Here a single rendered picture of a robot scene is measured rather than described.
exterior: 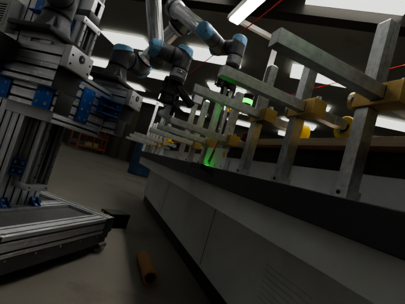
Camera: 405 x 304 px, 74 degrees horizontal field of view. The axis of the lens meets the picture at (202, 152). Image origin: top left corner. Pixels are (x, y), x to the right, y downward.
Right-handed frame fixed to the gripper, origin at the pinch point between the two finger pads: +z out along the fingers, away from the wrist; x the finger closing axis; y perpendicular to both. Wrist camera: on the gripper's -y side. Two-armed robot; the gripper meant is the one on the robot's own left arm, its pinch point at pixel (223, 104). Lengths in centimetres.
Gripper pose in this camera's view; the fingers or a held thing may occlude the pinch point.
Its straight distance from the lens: 133.0
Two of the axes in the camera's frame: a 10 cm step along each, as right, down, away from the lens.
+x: -7.3, -2.6, -6.4
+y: -6.3, -1.4, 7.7
